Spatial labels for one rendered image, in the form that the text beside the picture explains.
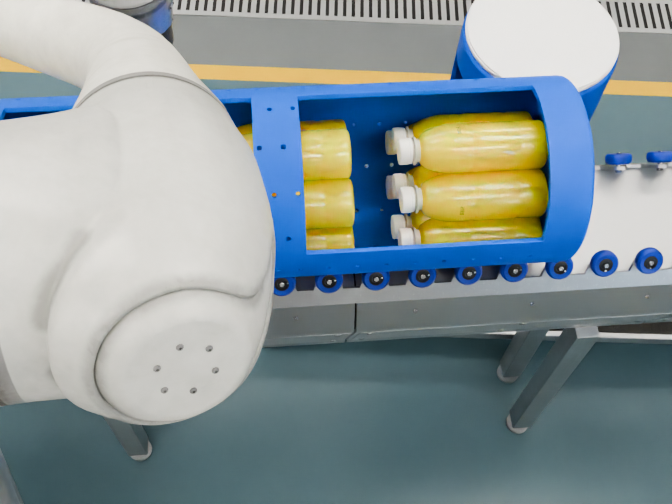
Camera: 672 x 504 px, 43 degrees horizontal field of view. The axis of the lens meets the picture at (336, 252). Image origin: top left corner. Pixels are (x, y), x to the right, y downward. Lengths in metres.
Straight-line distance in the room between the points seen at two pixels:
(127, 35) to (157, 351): 0.28
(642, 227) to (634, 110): 1.45
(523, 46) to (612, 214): 0.34
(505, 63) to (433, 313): 0.46
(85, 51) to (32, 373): 0.28
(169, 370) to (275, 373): 1.97
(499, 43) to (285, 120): 0.53
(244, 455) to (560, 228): 1.25
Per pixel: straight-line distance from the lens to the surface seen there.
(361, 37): 2.98
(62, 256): 0.36
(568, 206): 1.23
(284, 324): 1.42
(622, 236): 1.53
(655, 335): 2.38
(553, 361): 1.91
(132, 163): 0.38
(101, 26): 0.61
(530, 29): 1.62
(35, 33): 0.66
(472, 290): 1.41
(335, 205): 1.21
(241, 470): 2.24
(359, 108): 1.37
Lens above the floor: 2.16
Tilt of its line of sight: 61 degrees down
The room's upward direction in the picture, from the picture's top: 4 degrees clockwise
